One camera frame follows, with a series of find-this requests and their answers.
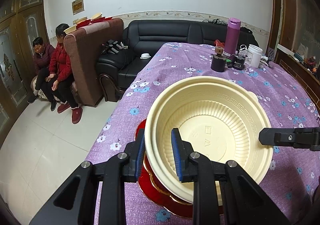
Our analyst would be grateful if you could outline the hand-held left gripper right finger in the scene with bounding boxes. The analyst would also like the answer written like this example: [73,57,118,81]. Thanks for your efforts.
[171,128,290,225]

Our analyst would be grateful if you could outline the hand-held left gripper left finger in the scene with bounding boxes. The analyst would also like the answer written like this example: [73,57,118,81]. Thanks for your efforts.
[29,129,145,225]

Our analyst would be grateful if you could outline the white plastic jar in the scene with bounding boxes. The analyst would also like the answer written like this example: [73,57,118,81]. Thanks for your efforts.
[246,44,263,68]

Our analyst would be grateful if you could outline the black battery box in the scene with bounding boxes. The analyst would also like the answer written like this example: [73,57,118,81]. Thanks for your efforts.
[232,54,247,70]

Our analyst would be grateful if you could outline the black leather sofa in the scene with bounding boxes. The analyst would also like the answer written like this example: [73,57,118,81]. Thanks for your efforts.
[96,20,258,103]

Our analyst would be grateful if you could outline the purple floral tablecloth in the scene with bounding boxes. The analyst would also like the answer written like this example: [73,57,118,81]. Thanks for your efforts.
[85,42,320,225]

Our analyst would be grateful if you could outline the dark purple cylindrical container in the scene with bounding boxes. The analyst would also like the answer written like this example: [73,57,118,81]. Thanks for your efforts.
[211,54,228,73]

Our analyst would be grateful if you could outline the purple thermos bottle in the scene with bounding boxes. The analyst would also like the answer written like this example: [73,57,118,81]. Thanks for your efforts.
[224,17,241,58]

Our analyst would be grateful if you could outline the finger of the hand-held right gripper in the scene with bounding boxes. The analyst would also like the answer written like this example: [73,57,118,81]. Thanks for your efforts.
[259,127,320,151]

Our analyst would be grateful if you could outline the brown wooden headboard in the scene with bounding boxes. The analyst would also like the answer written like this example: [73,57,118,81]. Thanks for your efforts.
[275,47,320,105]

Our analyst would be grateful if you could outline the black remote controls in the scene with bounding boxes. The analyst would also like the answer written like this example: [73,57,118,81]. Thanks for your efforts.
[101,39,128,55]

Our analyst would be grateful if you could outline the brown wooden door frame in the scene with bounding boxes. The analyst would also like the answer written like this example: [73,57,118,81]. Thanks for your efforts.
[269,0,320,53]

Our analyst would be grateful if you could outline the brown wooden door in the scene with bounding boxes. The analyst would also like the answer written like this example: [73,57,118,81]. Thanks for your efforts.
[0,0,48,145]

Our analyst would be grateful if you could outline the gold wall plaque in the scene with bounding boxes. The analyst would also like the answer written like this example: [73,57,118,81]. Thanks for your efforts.
[72,0,85,15]

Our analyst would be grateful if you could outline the black bag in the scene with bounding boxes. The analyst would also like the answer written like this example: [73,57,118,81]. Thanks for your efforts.
[240,27,255,40]

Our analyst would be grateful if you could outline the brown armchair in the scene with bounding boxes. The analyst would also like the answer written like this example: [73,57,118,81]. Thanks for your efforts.
[64,18,124,107]

